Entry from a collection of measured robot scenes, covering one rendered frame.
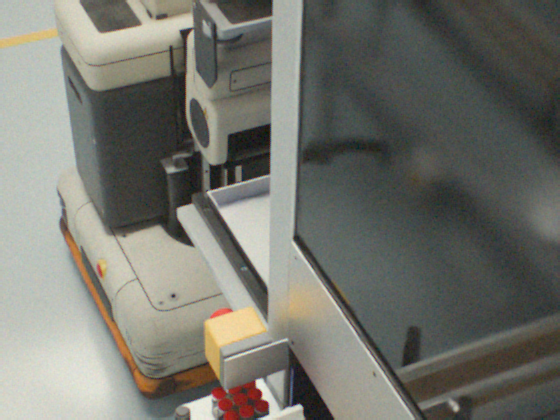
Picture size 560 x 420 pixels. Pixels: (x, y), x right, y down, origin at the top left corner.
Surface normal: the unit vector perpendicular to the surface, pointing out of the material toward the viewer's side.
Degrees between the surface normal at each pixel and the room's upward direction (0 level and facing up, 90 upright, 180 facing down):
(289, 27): 90
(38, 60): 0
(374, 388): 90
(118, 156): 90
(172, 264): 0
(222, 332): 0
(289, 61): 90
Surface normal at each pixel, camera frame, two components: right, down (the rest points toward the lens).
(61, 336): 0.04, -0.73
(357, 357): -0.90, 0.28
